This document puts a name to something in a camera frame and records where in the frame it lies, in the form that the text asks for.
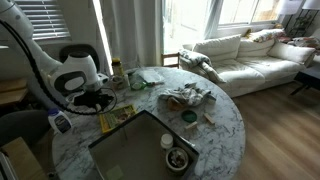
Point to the wooden chair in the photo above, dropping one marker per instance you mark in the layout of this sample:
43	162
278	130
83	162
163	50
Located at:
170	60

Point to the white striped cloth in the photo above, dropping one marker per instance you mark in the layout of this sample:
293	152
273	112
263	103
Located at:
190	95

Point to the wooden block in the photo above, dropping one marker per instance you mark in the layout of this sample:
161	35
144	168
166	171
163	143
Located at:
191	125
209	118

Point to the clear plastic container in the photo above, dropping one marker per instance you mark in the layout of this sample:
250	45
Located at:
150	75

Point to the amber vitamin bottle yellow lid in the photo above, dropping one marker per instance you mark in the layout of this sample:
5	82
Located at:
117	67

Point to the white sofa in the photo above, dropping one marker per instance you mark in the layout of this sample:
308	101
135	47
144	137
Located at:
248	66

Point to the clear tape roll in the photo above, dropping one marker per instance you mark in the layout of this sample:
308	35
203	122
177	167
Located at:
118	82

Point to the yellow green picture book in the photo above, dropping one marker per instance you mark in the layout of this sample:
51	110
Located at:
115	117

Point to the white small jar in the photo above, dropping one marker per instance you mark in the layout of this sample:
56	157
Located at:
166	141

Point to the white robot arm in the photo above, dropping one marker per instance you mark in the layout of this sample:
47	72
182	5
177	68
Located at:
77	77

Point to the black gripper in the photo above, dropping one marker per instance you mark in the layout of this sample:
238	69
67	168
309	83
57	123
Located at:
92	99

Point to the white plastic bottle blue cap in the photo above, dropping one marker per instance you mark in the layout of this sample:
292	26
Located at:
59	121

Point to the grey folded blanket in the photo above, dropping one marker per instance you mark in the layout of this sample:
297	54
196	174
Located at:
199	64

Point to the black coffee table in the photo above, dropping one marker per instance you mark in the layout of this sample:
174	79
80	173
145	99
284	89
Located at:
310	78

